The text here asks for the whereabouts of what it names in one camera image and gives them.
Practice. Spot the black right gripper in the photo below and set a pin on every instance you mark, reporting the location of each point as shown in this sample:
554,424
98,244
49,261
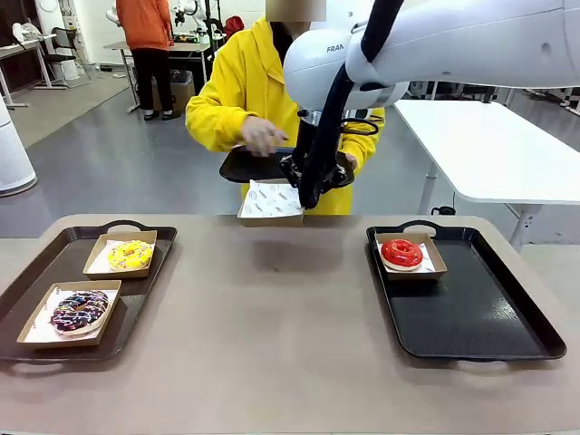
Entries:
306,136

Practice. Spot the brown cardboard donut box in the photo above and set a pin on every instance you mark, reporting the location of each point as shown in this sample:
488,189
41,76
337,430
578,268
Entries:
272,222
59,343
417,276

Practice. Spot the small black handheld tray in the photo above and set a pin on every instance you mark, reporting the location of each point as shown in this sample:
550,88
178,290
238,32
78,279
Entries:
244,170

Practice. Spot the red glazed donut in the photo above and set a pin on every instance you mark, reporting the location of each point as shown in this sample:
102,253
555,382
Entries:
392,254

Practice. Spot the yellow sprinkled donut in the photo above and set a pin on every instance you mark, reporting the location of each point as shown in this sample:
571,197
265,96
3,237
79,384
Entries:
120,259

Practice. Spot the chocolate sprinkled donut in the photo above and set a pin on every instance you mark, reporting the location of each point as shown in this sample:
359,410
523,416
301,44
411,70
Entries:
63,321

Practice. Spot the person's left forearm yellow sleeve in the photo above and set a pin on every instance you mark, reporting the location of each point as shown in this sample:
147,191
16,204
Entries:
367,145

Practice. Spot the person's right forearm yellow sleeve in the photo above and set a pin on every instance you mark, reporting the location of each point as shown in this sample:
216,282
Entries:
213,127

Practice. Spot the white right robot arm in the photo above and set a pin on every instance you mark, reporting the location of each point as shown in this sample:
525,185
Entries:
476,45

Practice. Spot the brown plastic serving tray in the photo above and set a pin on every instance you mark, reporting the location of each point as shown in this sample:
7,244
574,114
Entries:
149,272

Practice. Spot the black plastic serving tray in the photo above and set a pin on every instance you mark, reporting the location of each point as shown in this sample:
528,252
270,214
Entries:
462,317

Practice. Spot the person's left hand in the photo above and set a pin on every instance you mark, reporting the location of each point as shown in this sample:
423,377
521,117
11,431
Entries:
349,161

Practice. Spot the person's right hand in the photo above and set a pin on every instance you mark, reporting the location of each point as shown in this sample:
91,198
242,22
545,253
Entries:
260,136

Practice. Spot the person in yellow hoodie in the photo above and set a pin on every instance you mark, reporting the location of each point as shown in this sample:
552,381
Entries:
244,72

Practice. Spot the cardboard shipping box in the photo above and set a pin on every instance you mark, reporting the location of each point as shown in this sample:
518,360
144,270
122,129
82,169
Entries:
183,95

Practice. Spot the grey plastic bin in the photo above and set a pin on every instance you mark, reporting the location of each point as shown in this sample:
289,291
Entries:
182,78

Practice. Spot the red garment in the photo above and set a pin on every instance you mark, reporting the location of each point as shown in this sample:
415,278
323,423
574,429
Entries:
234,25

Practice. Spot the grey background work table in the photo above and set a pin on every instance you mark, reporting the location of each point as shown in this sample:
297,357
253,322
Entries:
190,46

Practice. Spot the large white table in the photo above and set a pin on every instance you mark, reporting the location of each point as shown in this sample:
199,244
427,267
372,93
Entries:
498,149

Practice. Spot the person in orange top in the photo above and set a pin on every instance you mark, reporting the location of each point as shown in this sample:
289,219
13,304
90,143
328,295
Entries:
145,27

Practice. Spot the black office chair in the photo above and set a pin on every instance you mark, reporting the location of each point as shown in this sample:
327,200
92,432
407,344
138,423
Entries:
65,58

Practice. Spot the white side desk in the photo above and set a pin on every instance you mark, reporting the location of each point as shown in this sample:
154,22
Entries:
18,47

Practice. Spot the white cylindrical pedestal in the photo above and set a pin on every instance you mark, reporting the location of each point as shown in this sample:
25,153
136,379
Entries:
13,158

